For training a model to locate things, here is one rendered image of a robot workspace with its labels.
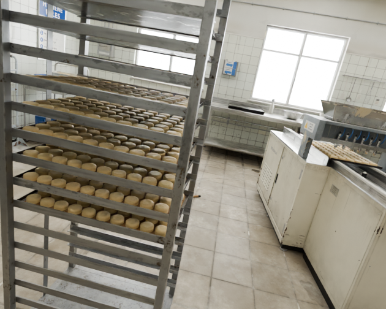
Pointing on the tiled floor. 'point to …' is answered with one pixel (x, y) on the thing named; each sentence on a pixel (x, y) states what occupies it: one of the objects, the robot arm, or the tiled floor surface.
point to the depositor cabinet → (290, 189)
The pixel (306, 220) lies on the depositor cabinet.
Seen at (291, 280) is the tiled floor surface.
